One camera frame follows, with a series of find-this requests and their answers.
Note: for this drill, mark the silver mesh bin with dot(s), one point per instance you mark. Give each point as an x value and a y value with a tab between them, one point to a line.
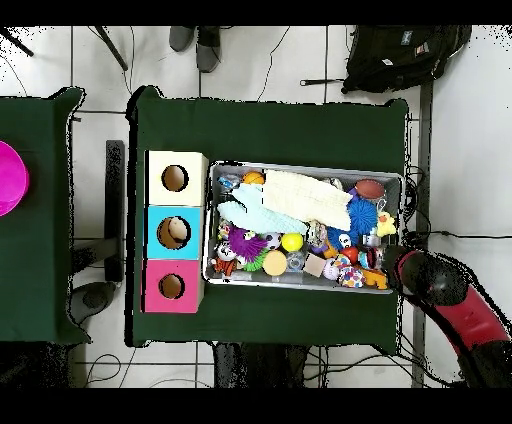
248	282

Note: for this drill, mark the orange plastic toy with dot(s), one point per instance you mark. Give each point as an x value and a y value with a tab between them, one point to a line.
376	279

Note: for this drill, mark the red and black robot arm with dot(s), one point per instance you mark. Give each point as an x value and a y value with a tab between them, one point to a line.
436	276

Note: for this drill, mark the wooden box with three holes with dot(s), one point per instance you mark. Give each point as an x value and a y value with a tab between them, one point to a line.
156	240

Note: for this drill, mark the pink plastic bowl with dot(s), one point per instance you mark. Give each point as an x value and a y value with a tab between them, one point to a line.
12	180

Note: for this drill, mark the black tripod leg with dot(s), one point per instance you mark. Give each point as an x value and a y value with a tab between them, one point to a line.
112	48
18	44

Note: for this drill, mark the blue green globe ball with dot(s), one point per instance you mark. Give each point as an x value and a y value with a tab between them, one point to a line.
362	260

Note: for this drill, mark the black backpack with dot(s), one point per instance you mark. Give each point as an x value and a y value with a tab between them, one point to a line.
392	60

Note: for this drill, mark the yellow duck plush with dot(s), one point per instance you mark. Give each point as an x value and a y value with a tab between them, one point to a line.
386	226

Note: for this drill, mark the cream waffle cloth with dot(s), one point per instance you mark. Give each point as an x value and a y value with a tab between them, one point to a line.
304	198

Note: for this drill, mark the orange toy basketball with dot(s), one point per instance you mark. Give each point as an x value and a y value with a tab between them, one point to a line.
252	178

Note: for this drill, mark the mint waffle cloth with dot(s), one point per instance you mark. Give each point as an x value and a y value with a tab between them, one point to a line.
256	216

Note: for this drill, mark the purple spiky monster toy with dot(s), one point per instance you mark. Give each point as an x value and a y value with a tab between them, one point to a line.
246	244

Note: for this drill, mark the blue spiky ball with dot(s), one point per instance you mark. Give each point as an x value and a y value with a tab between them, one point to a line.
362	214

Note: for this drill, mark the brown toy football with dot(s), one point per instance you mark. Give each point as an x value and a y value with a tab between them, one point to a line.
370	189

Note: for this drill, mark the round orange sponge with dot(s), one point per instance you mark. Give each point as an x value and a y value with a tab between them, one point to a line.
274	263

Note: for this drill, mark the dark green tablecloth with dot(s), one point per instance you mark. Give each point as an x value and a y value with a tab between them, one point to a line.
280	128
40	260

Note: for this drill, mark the black panel on stand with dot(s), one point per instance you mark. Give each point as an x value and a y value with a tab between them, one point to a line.
115	200

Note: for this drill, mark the grey metal rail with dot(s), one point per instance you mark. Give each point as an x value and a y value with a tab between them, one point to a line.
424	160

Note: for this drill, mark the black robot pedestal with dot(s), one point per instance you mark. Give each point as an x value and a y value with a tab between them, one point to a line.
260	368

